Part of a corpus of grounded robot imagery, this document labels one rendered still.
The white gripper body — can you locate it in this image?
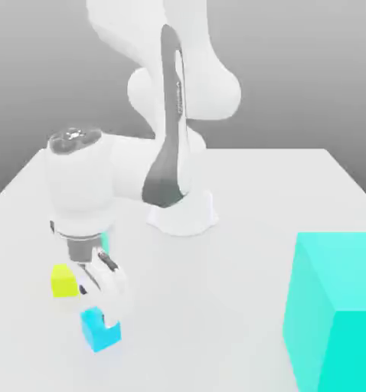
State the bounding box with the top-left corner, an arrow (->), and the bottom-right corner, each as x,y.
83,257 -> 128,314

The small blue cube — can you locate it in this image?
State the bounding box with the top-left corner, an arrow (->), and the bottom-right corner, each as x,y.
80,305 -> 123,354

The small yellow-green cube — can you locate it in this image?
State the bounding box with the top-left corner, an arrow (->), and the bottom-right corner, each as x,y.
51,263 -> 82,299

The small turquoise cube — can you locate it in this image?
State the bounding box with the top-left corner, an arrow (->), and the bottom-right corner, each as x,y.
99,231 -> 111,257

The large turquoise box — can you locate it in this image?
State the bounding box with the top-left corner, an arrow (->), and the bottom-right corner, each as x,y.
282,231 -> 366,392

